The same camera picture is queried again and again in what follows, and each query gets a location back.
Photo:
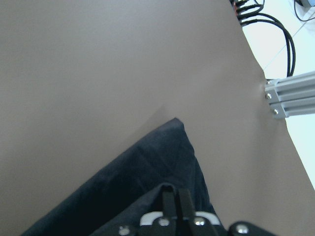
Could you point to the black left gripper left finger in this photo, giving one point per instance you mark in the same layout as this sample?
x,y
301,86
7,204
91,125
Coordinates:
x,y
168,203

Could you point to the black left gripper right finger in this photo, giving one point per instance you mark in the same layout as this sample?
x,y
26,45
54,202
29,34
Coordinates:
x,y
187,210

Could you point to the black graphic t-shirt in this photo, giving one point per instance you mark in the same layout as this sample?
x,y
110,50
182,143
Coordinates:
x,y
130,186

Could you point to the aluminium frame post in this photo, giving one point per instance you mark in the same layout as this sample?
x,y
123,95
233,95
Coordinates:
x,y
291,96

